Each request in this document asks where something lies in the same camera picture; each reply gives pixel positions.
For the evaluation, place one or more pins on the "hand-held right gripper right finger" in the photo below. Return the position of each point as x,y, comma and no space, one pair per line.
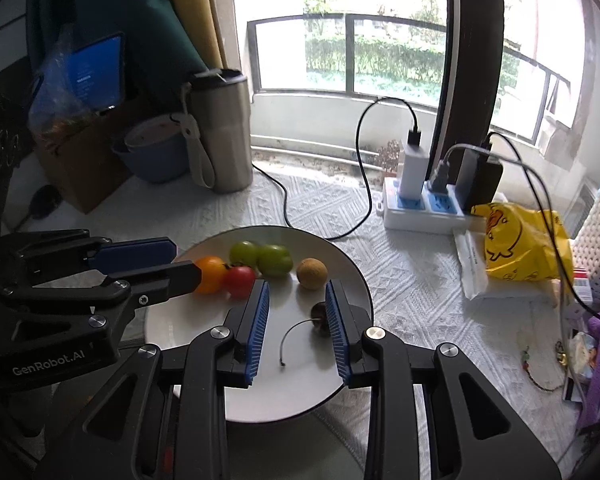
337,332

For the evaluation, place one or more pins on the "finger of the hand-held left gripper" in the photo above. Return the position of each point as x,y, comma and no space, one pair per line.
132,255
172,280

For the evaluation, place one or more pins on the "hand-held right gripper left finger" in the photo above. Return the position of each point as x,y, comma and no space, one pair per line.
259,332

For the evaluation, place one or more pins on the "dark cherry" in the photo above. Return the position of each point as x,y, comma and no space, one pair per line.
320,321

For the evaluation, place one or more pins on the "orange cherry tomato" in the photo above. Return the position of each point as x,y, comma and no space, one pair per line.
212,274

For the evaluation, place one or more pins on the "red cherry tomato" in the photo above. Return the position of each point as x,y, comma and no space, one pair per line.
240,281

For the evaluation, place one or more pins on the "white round plate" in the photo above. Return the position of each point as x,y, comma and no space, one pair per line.
300,377

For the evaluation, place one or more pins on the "brown longan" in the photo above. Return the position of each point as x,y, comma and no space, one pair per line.
311,273

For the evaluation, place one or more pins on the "green plum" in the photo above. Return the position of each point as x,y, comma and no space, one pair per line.
275,261
244,252

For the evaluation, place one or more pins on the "brown cardboard box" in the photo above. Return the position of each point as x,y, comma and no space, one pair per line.
80,177

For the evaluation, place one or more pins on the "blue bowl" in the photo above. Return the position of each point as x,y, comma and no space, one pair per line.
155,161

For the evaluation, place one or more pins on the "black round object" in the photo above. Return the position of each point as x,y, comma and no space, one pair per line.
44,202

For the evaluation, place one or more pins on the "white power strip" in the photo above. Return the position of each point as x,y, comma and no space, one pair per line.
415,219

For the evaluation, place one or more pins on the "white flat packet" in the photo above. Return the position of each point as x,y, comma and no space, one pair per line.
472,271

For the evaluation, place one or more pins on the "stainless steel tumbler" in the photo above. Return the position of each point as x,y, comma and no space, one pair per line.
230,135

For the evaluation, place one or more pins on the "white charger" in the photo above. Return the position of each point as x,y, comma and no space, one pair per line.
411,170

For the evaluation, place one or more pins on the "clear plastic bag of oranges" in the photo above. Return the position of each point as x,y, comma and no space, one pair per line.
50,92

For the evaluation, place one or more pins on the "black charger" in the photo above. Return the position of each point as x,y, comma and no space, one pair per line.
477,182

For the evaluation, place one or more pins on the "yellow printed plastic bag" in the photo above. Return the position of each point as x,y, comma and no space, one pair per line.
525,240

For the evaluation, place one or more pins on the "teal curtain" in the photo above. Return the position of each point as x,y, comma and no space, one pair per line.
145,20

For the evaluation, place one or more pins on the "yellow curtain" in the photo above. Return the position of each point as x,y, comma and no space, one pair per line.
215,10

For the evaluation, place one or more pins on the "balcony railing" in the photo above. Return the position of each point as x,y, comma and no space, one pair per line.
350,50

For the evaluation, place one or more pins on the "dark window frame post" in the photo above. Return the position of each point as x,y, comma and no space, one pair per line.
470,60

